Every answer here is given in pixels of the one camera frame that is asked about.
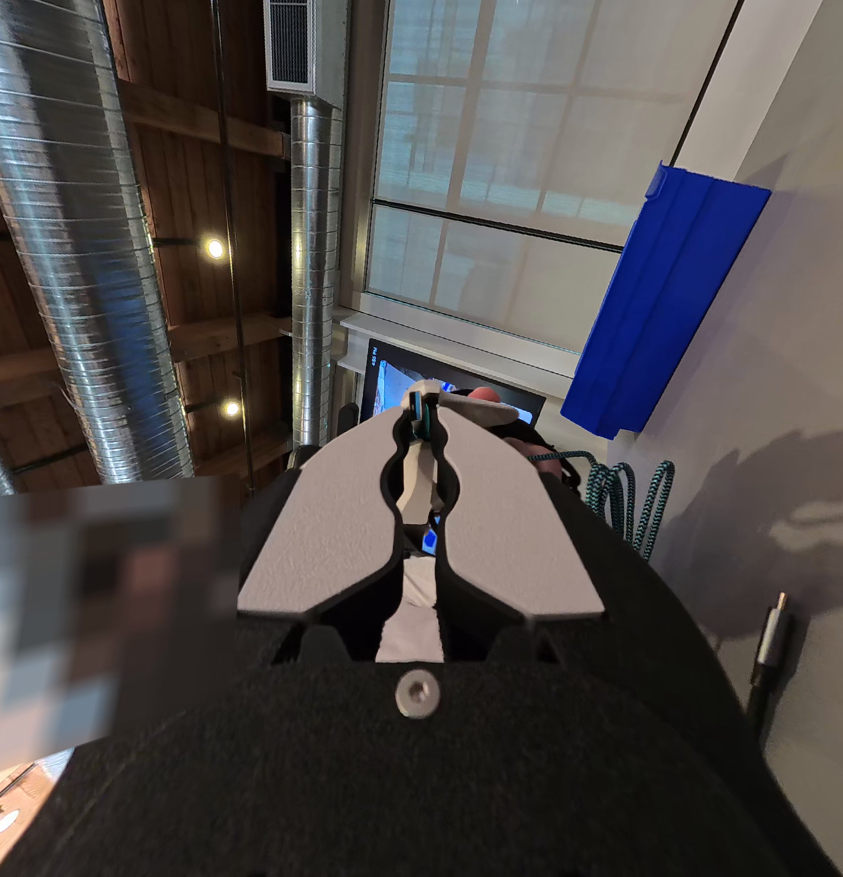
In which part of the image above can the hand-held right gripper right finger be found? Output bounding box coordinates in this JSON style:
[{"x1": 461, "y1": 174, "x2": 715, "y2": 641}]
[{"x1": 432, "y1": 410, "x2": 607, "y2": 662}]

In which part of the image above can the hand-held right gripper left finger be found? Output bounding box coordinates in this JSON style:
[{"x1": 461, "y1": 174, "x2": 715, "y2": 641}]
[{"x1": 237, "y1": 410, "x2": 413, "y2": 662}]

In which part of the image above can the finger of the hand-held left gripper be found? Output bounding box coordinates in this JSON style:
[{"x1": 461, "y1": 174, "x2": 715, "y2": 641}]
[
  {"x1": 401, "y1": 438, "x2": 438, "y2": 527},
  {"x1": 401, "y1": 382, "x2": 520, "y2": 427}
]

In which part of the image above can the teal braided usb cable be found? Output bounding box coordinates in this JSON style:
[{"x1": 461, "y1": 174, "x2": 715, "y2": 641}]
[{"x1": 406, "y1": 391, "x2": 676, "y2": 561}]

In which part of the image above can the blue plastic bin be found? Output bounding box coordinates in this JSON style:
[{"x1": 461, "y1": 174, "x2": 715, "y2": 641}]
[{"x1": 560, "y1": 161, "x2": 773, "y2": 441}]

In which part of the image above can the wide grey usb hub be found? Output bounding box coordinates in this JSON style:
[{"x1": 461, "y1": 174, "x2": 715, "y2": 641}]
[{"x1": 743, "y1": 591, "x2": 797, "y2": 749}]

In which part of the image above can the person's left hand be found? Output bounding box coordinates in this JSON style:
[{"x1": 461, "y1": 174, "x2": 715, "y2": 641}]
[{"x1": 463, "y1": 386, "x2": 568, "y2": 482}]

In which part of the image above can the black monitor screen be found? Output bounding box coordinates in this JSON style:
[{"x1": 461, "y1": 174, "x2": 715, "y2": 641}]
[{"x1": 358, "y1": 338, "x2": 548, "y2": 441}]

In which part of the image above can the person's pale shirt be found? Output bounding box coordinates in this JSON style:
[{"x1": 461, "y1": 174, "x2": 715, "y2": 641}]
[{"x1": 377, "y1": 558, "x2": 445, "y2": 664}]

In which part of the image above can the large white shaded window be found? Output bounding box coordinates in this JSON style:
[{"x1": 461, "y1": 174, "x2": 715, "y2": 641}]
[{"x1": 362, "y1": 0, "x2": 746, "y2": 359}]

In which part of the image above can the white air vent box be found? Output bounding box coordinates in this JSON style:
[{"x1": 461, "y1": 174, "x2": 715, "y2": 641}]
[{"x1": 263, "y1": 0, "x2": 348, "y2": 108}]

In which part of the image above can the narrow silver air duct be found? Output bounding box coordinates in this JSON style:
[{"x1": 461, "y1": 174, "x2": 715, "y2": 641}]
[{"x1": 288, "y1": 96, "x2": 346, "y2": 451}]

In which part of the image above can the large silver air duct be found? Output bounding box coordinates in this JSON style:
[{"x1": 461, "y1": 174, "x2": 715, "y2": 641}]
[{"x1": 0, "y1": 0, "x2": 198, "y2": 485}]

